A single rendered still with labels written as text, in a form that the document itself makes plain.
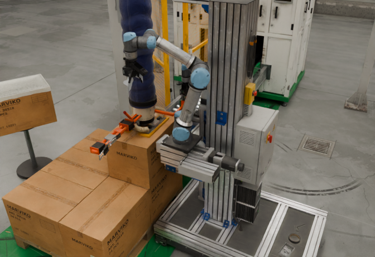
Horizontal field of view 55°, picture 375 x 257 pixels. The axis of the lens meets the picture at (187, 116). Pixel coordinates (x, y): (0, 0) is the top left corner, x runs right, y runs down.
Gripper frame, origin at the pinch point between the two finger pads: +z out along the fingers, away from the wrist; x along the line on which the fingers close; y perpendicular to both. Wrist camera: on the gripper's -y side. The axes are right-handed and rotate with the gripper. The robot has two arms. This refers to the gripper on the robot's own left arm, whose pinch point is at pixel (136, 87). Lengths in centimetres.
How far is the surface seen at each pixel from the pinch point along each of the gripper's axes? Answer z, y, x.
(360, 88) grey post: 122, -124, -364
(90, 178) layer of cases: 98, 58, -2
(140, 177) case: 87, 13, -14
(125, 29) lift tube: -26, 30, -32
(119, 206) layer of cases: 98, 16, 14
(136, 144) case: 58, 16, -16
